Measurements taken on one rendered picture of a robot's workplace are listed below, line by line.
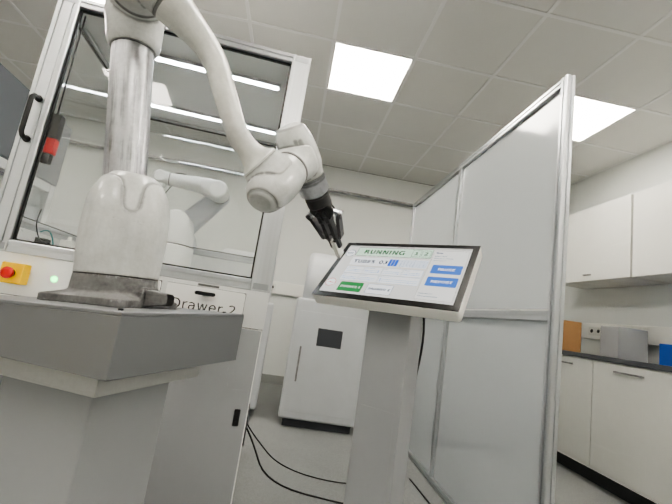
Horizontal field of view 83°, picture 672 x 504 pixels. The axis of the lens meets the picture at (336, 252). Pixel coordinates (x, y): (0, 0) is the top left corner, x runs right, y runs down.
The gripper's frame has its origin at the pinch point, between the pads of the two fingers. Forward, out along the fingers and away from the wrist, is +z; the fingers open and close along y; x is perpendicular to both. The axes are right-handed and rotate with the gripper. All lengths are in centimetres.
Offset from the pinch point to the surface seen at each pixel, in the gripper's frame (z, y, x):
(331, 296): 16.3, 5.0, 6.9
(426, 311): 17.4, -28.6, 8.8
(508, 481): 116, -45, 10
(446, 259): 16.4, -30.0, -14.1
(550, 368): 70, -60, -16
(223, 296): 13, 48, 15
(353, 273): 16.4, 1.4, -5.2
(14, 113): -67, 165, -19
